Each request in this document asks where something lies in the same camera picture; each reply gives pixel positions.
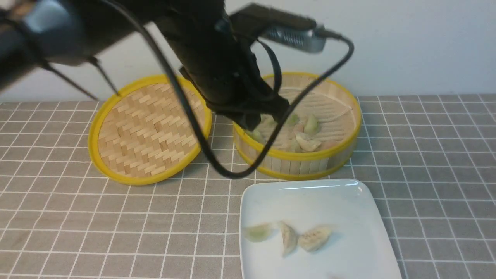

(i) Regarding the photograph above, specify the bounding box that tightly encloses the pink dumpling centre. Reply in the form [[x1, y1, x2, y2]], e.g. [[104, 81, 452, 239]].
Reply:
[[291, 123, 305, 136]]

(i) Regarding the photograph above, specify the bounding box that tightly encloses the black camera cable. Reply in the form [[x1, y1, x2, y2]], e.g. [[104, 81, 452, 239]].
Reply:
[[101, 0, 355, 179]]

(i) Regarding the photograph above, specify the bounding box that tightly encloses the cream dumpling on plate left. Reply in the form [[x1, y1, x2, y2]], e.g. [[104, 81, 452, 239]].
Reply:
[[278, 221, 298, 258]]

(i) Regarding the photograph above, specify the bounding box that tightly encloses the cream dumpling on plate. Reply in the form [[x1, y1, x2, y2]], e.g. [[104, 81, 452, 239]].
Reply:
[[298, 226, 333, 253], [278, 221, 298, 258]]

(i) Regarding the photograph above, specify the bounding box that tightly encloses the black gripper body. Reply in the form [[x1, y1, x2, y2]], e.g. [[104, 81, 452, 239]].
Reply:
[[155, 15, 289, 121]]

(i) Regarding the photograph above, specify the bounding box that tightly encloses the green dumpling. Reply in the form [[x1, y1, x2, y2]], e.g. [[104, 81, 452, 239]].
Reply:
[[303, 114, 320, 136], [284, 113, 300, 127], [242, 223, 273, 243], [246, 129, 266, 145]]

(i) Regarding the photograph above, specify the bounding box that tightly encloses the cream dumpling on plate right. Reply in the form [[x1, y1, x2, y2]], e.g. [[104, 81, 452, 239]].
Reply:
[[298, 226, 333, 253]]

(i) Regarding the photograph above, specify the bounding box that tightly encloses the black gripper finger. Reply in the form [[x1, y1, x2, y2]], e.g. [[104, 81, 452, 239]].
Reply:
[[238, 113, 262, 132]]

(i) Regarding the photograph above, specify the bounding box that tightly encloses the bamboo steamer lid yellow rim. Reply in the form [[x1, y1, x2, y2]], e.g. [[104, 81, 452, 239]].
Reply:
[[88, 75, 201, 186]]

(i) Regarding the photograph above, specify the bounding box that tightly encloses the bamboo steamer basket yellow rim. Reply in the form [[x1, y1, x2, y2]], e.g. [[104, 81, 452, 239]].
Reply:
[[232, 72, 362, 181]]

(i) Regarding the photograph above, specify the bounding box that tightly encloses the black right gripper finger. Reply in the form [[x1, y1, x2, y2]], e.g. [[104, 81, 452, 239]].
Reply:
[[271, 105, 290, 124]]

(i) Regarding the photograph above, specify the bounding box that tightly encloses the white square plate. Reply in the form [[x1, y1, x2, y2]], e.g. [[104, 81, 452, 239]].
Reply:
[[239, 179, 402, 279]]

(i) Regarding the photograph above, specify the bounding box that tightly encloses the cream dumpling in steamer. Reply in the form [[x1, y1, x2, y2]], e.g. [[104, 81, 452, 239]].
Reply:
[[295, 132, 321, 152]]

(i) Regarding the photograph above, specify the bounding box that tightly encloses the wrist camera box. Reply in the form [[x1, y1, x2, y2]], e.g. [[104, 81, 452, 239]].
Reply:
[[229, 3, 326, 53]]

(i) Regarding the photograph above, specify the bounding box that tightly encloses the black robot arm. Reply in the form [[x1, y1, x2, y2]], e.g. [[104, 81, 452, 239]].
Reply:
[[1, 0, 291, 130]]

